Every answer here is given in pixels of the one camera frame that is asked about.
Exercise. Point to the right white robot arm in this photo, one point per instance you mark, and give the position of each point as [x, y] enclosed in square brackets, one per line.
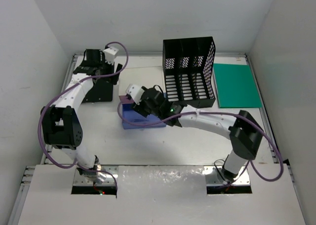
[243, 132]

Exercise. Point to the white drawer cabinet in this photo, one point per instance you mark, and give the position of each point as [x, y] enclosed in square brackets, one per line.
[143, 76]

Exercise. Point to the purple bottom drawer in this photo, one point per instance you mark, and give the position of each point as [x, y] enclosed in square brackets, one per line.
[132, 116]

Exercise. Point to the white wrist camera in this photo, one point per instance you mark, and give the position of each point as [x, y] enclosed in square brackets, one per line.
[134, 92]
[110, 54]

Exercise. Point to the green folder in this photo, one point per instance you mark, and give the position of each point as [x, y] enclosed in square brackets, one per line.
[235, 86]

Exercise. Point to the black mesh file organizer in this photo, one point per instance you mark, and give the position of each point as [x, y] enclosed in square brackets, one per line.
[187, 66]

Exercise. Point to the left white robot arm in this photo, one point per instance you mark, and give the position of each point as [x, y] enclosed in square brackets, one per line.
[92, 81]

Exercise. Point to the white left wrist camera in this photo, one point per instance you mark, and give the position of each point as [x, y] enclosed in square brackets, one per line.
[110, 54]

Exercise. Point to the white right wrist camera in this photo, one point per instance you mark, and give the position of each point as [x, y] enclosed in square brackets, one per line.
[134, 92]

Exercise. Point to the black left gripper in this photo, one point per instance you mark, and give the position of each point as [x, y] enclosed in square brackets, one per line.
[110, 66]

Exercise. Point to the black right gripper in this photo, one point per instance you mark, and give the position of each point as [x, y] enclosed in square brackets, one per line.
[140, 108]

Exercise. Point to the black flat board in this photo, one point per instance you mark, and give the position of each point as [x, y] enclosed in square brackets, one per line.
[101, 91]

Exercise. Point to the pink drawer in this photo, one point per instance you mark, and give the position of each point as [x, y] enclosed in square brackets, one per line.
[126, 99]

